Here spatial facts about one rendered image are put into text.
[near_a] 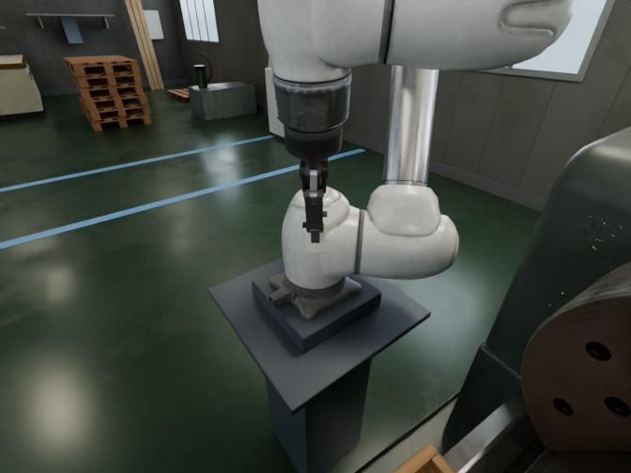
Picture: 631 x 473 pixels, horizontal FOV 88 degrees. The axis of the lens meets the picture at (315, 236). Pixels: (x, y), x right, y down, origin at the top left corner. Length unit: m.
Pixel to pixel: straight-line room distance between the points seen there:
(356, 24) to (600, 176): 0.35
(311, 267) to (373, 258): 0.14
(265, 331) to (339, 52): 0.66
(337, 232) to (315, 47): 0.42
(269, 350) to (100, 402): 1.16
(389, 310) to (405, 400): 0.80
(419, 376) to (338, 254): 1.12
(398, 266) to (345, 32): 0.49
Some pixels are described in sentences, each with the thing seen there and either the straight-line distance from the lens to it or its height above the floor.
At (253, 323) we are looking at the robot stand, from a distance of 0.87.
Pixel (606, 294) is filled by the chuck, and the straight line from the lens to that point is 0.40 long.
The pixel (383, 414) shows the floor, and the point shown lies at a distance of 1.60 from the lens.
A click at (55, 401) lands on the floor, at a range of 1.96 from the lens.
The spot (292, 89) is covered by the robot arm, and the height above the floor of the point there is 1.33.
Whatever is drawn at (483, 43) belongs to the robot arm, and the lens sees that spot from 0.36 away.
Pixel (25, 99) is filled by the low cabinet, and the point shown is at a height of 0.30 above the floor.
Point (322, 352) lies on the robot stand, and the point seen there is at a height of 0.75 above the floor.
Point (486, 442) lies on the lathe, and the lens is 0.62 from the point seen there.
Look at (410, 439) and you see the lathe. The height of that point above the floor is 0.54.
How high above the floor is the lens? 1.38
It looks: 33 degrees down
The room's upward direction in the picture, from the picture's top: straight up
